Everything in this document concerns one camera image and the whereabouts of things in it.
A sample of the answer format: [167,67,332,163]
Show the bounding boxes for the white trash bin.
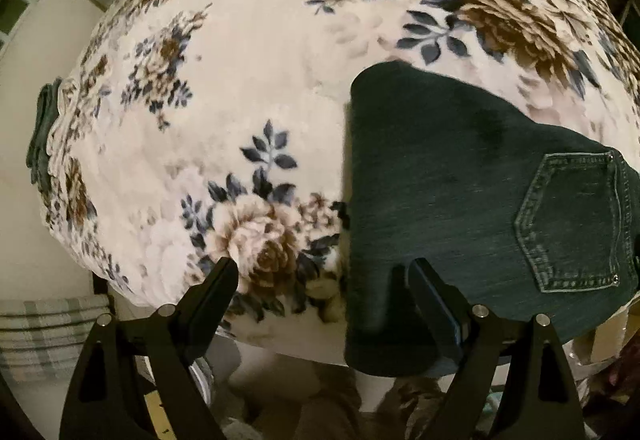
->
[189,354,222,423]

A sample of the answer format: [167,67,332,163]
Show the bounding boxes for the grey-green folded garment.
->
[27,78,64,187]

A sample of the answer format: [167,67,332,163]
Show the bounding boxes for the small open cardboard box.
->
[570,304,640,367]

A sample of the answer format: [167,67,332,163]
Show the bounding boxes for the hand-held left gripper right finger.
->
[407,257,586,440]

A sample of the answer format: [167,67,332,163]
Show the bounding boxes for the floral bed blanket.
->
[37,0,640,351]

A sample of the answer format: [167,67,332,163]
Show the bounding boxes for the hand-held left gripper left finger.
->
[59,256,240,440]

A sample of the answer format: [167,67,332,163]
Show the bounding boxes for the yellow box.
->
[141,389,175,440]

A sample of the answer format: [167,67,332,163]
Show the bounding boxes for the dark blue jeans pants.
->
[342,60,640,378]

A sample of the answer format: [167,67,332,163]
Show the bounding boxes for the green striped cloth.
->
[0,294,117,382]

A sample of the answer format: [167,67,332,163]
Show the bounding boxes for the beige plush robe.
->
[222,360,451,440]

